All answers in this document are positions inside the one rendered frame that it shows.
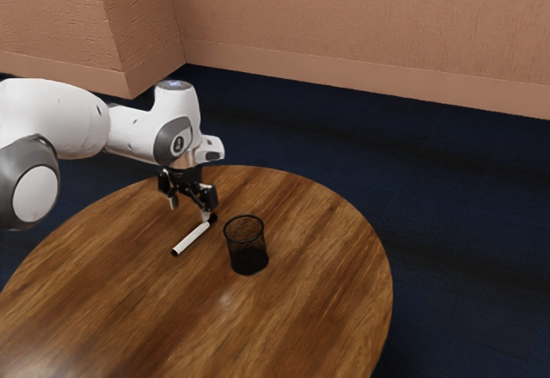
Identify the white marker pen black cap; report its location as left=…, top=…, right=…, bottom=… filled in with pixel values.
left=170, top=212, right=219, bottom=258

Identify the black mesh pen holder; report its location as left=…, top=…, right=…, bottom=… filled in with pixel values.
left=222, top=214, right=271, bottom=276

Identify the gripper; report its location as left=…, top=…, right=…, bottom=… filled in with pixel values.
left=156, top=165, right=219, bottom=223

